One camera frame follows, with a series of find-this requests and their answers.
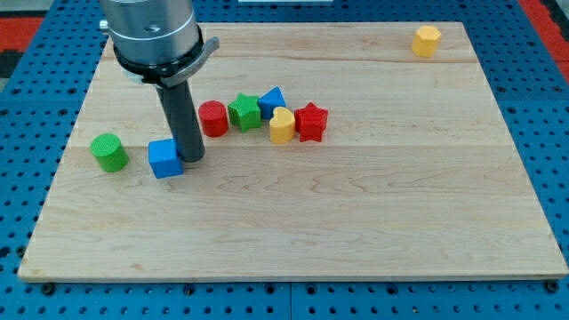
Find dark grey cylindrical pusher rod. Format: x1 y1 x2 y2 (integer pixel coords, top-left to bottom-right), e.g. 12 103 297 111
156 82 205 163

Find blue cube block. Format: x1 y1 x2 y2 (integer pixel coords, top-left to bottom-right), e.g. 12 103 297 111
148 139 183 179

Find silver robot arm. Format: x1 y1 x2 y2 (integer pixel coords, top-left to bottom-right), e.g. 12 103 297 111
100 0 220 163

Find red cylinder block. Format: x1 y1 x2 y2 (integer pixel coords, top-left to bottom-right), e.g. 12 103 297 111
198 100 228 138

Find green star block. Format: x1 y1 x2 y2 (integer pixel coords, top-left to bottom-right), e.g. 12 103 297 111
228 92 261 132

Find green cylinder block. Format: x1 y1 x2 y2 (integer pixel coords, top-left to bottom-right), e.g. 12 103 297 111
90 133 130 172

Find blue triangle block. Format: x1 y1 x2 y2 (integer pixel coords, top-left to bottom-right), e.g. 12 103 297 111
257 86 286 120

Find yellow heart block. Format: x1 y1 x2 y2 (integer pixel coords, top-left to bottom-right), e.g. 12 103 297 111
269 107 295 144

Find red star block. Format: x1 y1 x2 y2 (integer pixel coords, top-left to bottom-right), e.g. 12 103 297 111
294 102 328 142

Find wooden board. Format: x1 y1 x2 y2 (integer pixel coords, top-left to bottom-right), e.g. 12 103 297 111
19 22 568 283

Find yellow hexagon block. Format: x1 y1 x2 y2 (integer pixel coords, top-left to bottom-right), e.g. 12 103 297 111
411 25 442 58

